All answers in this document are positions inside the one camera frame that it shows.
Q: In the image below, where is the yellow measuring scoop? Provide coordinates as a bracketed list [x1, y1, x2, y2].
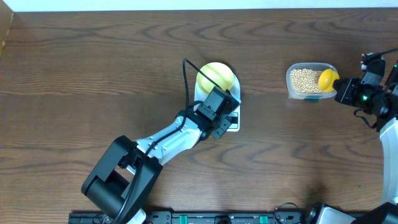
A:
[318, 68, 340, 93]

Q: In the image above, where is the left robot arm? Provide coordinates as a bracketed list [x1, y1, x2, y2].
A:
[81, 101, 239, 223]

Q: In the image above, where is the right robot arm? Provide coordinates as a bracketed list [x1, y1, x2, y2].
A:
[305, 62, 397, 223]

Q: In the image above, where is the white digital kitchen scale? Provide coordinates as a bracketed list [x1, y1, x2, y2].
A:
[193, 74, 241, 137]

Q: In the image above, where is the pale yellow plastic bowl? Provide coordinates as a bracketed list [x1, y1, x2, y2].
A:
[197, 62, 234, 95]

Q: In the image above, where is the soybeans pile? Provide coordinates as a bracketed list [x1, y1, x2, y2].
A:
[290, 68, 326, 94]

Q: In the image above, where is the clear plastic container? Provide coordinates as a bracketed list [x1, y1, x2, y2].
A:
[286, 62, 340, 100]

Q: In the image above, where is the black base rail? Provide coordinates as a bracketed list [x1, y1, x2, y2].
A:
[68, 211, 368, 224]

